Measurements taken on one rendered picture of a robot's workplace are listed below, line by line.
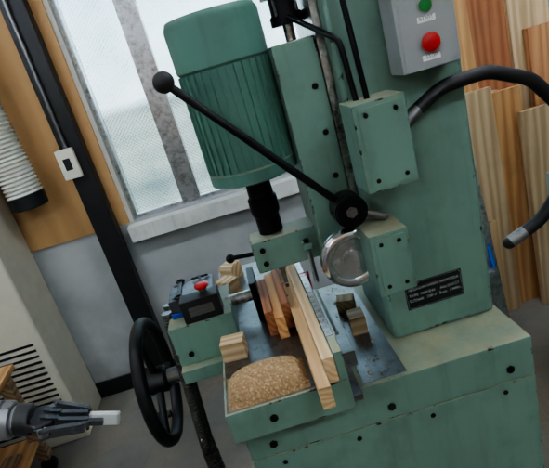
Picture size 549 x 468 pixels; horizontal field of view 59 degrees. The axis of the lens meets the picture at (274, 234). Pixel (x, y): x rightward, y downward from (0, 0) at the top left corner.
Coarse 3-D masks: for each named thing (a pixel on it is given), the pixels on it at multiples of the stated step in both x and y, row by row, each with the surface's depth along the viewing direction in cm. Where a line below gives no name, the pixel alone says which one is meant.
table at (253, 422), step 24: (240, 312) 110; (264, 336) 98; (216, 360) 100; (240, 360) 92; (312, 384) 80; (336, 384) 80; (264, 408) 79; (288, 408) 80; (312, 408) 80; (336, 408) 81; (240, 432) 80; (264, 432) 81
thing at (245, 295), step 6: (246, 270) 107; (252, 270) 106; (252, 276) 103; (252, 282) 100; (252, 288) 100; (234, 294) 105; (240, 294) 105; (246, 294) 104; (252, 294) 101; (258, 294) 101; (234, 300) 104; (240, 300) 104; (246, 300) 105; (252, 300) 105; (258, 300) 101; (258, 306) 102; (258, 312) 102; (264, 318) 103
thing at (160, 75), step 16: (160, 80) 76; (176, 96) 78; (208, 112) 79; (224, 128) 81; (256, 144) 82; (272, 160) 83; (304, 176) 85; (320, 192) 86; (352, 192) 88; (336, 208) 86; (352, 208) 86; (368, 208) 89; (352, 224) 87
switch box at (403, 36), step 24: (384, 0) 78; (408, 0) 75; (432, 0) 76; (384, 24) 81; (408, 24) 76; (432, 24) 77; (456, 24) 78; (408, 48) 78; (456, 48) 79; (408, 72) 79
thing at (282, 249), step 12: (288, 228) 102; (300, 228) 100; (312, 228) 100; (252, 240) 101; (264, 240) 100; (276, 240) 100; (288, 240) 100; (300, 240) 100; (312, 240) 101; (264, 252) 100; (276, 252) 101; (288, 252) 101; (300, 252) 101; (312, 252) 102; (264, 264) 101; (276, 264) 101; (288, 264) 102
